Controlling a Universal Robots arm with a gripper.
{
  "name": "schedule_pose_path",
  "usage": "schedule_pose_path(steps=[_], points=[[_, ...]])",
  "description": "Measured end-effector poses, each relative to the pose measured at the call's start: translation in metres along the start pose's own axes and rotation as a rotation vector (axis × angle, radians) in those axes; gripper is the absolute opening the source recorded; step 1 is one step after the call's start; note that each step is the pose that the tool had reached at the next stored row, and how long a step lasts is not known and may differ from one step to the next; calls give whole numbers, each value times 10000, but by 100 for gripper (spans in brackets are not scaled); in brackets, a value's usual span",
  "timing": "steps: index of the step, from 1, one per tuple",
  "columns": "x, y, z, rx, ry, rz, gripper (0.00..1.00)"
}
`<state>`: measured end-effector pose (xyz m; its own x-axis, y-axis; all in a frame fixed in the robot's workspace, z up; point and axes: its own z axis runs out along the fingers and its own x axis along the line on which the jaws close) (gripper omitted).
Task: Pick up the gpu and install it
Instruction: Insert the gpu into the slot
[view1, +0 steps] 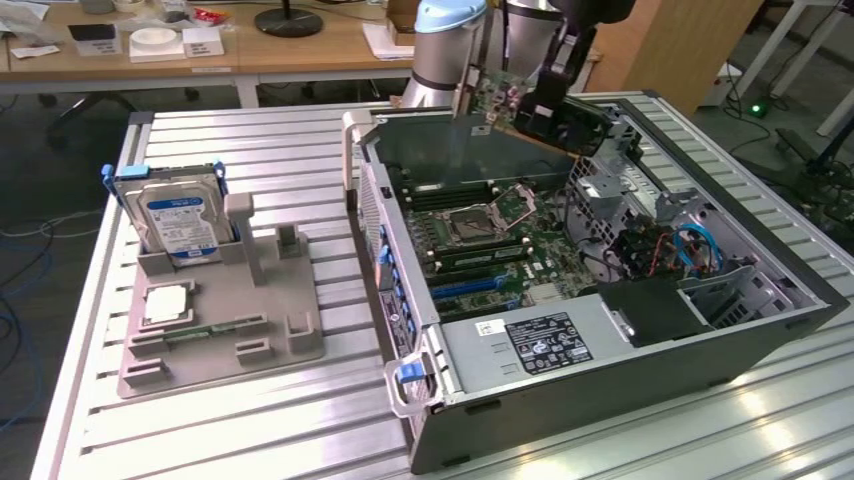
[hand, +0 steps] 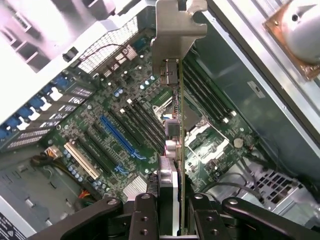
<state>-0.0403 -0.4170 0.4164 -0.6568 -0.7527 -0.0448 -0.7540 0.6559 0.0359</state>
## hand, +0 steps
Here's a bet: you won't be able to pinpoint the silver chipset heatsink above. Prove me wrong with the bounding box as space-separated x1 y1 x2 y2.
122 174 149 201

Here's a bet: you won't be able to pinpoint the metal drive cage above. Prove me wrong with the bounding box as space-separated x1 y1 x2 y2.
219 167 311 218

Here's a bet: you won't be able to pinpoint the black expansion slot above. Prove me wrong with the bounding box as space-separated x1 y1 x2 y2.
77 136 113 176

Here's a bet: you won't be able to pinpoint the white expansion slot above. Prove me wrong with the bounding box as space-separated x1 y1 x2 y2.
63 141 100 181

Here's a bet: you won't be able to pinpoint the blue expansion slot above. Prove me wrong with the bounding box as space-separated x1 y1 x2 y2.
99 114 148 161

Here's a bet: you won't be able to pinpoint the metal socket cover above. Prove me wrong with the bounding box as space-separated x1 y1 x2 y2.
186 121 230 165

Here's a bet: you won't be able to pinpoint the black RAM slot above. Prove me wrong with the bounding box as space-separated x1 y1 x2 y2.
120 108 156 151
189 56 238 115
183 67 231 120
183 74 228 124
128 100 164 149
136 99 166 141
184 59 235 118
109 111 141 149

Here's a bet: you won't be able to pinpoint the CPU socket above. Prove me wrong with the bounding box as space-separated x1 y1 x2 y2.
149 99 213 141

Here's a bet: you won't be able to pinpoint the silver power supply unit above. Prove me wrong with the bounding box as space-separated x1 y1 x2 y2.
0 194 38 240

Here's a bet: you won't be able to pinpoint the green motherboard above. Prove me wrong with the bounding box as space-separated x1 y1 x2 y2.
39 32 263 201

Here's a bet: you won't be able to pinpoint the blue card retention clip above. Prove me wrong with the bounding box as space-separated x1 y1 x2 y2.
14 106 38 123
0 119 21 141
48 74 76 95
27 96 55 111

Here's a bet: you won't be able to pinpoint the black open PC case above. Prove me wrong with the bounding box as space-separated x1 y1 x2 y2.
0 9 320 240

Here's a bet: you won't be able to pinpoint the grey wire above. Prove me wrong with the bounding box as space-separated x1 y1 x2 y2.
204 149 268 203

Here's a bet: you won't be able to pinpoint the yellow black power wires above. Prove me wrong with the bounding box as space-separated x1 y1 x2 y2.
29 146 101 201

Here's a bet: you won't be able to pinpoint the thin red black wire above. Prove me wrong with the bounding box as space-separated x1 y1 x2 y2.
79 42 132 62

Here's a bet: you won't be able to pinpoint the black case switch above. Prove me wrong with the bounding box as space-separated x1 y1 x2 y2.
62 47 79 63

